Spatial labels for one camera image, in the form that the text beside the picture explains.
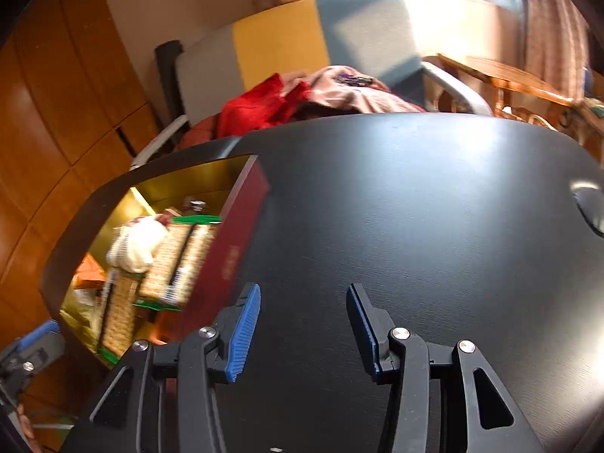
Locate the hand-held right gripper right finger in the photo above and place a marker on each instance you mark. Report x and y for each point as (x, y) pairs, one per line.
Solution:
(364, 339)

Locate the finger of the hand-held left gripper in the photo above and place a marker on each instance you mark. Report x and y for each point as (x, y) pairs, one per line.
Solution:
(37, 354)

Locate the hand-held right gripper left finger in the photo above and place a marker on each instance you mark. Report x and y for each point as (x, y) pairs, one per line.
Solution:
(243, 335)

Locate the green-edged cracker packet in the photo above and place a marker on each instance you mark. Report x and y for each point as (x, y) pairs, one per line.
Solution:
(174, 264)
(118, 311)

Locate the red box with gold lining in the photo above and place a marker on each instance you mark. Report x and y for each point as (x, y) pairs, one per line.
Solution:
(236, 226)

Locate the beige cloth pouch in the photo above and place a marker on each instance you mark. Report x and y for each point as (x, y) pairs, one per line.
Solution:
(137, 245)

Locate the orange packet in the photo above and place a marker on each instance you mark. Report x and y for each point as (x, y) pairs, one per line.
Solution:
(89, 271)

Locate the wooden cabinet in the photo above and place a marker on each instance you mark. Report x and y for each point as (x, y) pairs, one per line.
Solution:
(56, 127)

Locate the pink blanket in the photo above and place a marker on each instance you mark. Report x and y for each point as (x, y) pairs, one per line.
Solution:
(349, 96)

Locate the dark purple beads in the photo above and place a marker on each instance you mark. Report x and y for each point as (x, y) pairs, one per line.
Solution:
(354, 80)

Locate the grey yellow blue armchair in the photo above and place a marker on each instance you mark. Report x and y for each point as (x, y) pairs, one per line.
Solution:
(278, 47)

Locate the wooden table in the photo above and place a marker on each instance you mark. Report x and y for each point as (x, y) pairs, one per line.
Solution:
(500, 73)

